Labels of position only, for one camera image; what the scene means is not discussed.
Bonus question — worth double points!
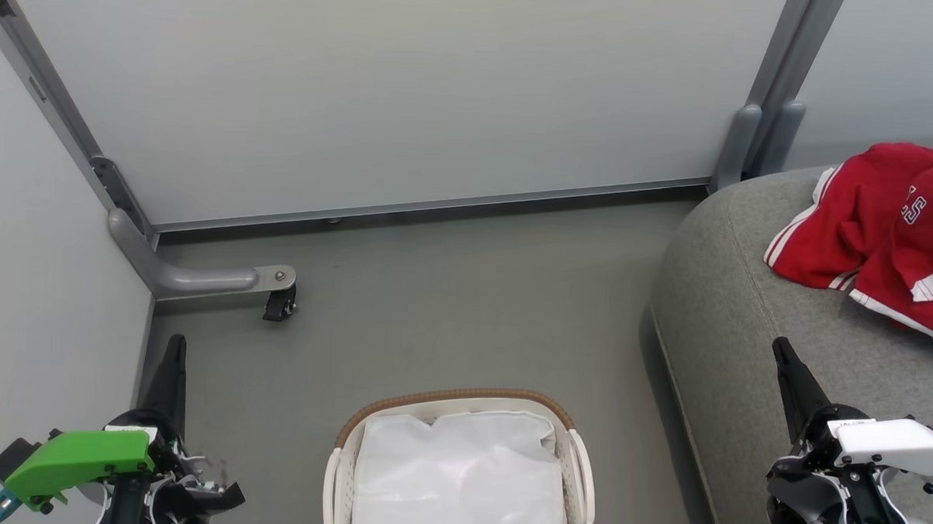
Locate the grey fabric sofa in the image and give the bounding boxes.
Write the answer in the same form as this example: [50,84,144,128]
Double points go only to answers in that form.
[642,161,933,524]

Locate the grey partition post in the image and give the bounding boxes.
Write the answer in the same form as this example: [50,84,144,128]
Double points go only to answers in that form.
[710,0,846,198]
[0,0,168,246]

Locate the grey partition foot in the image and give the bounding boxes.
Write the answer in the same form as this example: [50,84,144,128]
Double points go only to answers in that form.
[106,207,300,305]

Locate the white laundry basket brown rim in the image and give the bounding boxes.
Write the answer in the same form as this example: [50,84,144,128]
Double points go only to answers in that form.
[322,381,601,524]

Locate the black caster wheel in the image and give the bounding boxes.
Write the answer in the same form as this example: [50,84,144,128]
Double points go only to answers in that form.
[262,283,299,323]

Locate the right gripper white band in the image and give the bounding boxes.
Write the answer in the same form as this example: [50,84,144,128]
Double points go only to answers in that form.
[765,336,933,524]

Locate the grey partition bottom rail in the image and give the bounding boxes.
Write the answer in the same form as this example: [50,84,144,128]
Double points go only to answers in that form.
[154,158,712,253]

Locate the white basket liner cloth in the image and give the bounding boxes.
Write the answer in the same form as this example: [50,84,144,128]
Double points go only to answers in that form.
[351,404,573,524]

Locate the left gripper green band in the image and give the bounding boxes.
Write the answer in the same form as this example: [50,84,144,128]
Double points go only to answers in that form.
[0,327,252,524]

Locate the red garment thin white stripes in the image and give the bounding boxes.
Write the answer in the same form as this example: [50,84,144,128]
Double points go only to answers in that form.
[763,137,933,296]

